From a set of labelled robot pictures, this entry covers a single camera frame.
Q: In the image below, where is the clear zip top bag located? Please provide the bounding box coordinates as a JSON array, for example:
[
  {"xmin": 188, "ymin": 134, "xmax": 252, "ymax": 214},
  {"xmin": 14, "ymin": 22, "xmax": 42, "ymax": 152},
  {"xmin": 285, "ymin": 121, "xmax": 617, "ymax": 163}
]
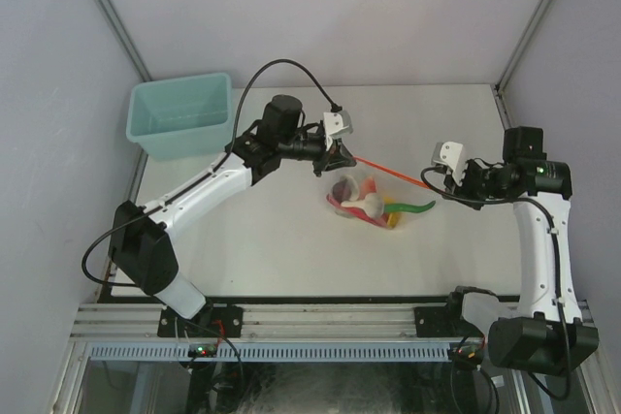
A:
[{"xmin": 325, "ymin": 168, "xmax": 436, "ymax": 230}]

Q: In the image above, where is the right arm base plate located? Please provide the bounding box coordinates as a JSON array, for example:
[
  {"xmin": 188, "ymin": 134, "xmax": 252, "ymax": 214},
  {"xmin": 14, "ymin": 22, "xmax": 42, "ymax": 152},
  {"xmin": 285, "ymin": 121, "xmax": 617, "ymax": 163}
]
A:
[{"xmin": 413, "ymin": 306, "xmax": 483, "ymax": 338}]

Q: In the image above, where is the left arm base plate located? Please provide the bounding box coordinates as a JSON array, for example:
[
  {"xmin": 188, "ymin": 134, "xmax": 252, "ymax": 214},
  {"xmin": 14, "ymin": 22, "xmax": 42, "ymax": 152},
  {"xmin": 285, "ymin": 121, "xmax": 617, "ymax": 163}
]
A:
[{"xmin": 157, "ymin": 303, "xmax": 244, "ymax": 338}]

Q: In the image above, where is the green fake chili pepper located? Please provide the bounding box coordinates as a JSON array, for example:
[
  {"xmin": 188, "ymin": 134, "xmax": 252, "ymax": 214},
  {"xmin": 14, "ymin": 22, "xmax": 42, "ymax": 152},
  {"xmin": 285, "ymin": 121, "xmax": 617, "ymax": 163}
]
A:
[{"xmin": 383, "ymin": 201, "xmax": 436, "ymax": 214}]

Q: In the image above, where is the teal plastic bin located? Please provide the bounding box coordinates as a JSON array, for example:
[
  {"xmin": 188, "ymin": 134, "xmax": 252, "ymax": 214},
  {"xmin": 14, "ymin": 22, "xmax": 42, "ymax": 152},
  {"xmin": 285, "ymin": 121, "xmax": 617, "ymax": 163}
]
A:
[{"xmin": 126, "ymin": 73, "xmax": 234, "ymax": 161}]

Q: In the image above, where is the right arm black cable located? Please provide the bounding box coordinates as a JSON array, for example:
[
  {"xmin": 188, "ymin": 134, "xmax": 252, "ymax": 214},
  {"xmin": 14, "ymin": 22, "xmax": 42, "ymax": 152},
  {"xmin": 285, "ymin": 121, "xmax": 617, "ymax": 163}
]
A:
[{"xmin": 419, "ymin": 164, "xmax": 573, "ymax": 400}]

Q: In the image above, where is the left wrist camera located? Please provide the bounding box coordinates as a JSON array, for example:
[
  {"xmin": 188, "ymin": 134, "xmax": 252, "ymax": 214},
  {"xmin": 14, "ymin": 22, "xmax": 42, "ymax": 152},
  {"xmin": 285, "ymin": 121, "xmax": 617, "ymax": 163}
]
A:
[{"xmin": 322, "ymin": 110, "xmax": 353, "ymax": 147}]

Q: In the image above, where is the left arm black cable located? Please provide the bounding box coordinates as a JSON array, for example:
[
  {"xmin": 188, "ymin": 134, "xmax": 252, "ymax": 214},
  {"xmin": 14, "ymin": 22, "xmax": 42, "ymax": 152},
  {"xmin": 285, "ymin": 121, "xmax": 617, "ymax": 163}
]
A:
[{"xmin": 81, "ymin": 58, "xmax": 343, "ymax": 287}]

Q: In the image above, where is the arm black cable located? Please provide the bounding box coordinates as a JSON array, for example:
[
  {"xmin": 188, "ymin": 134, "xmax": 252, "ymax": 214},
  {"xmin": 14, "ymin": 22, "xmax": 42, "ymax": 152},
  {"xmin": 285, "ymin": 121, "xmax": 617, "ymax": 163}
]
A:
[
  {"xmin": 419, "ymin": 164, "xmax": 573, "ymax": 400},
  {"xmin": 81, "ymin": 58, "xmax": 343, "ymax": 287}
]

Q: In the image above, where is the red fake watermelon slice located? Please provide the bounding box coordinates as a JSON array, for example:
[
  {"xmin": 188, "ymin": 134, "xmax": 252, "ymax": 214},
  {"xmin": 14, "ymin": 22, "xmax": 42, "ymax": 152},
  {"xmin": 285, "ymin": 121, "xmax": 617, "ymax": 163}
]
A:
[{"xmin": 326, "ymin": 175, "xmax": 394, "ymax": 230}]

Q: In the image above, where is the yellow fake banana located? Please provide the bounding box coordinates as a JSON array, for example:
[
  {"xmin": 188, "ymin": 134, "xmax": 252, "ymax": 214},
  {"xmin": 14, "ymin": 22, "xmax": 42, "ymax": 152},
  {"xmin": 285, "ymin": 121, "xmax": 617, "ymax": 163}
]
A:
[{"xmin": 382, "ymin": 197, "xmax": 402, "ymax": 230}]

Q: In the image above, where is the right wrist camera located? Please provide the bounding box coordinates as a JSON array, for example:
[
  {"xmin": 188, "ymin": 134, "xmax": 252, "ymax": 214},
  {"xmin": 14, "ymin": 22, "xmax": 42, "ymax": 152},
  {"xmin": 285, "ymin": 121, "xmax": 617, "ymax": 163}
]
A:
[{"xmin": 431, "ymin": 142, "xmax": 467, "ymax": 186}]

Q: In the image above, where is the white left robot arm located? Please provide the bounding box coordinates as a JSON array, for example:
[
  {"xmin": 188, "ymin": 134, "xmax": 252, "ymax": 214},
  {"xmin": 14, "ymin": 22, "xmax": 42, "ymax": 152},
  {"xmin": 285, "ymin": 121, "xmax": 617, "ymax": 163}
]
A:
[{"xmin": 109, "ymin": 95, "xmax": 356, "ymax": 336}]

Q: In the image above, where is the aluminium frame rail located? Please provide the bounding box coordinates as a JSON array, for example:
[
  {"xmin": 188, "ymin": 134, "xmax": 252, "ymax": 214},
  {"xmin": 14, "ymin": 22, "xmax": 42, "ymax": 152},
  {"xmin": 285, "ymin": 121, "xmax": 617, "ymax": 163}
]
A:
[{"xmin": 69, "ymin": 301, "xmax": 599, "ymax": 343}]

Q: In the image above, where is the blue slotted cable duct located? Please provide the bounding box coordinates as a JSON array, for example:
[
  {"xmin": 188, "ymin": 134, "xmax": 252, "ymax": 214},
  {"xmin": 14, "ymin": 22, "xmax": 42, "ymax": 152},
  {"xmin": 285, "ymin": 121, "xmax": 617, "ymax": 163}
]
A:
[{"xmin": 89, "ymin": 341, "xmax": 452, "ymax": 363}]

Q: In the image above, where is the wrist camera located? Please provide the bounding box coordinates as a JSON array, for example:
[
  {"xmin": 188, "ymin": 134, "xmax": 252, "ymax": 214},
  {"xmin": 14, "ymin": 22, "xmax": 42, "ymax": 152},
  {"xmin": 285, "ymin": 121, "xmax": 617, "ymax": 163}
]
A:
[
  {"xmin": 431, "ymin": 142, "xmax": 467, "ymax": 186},
  {"xmin": 322, "ymin": 110, "xmax": 353, "ymax": 147}
]

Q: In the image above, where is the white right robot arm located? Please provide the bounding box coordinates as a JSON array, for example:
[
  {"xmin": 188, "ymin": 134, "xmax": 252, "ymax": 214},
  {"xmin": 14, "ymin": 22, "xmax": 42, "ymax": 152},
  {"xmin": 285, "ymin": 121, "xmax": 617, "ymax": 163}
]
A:
[{"xmin": 433, "ymin": 127, "xmax": 600, "ymax": 376}]

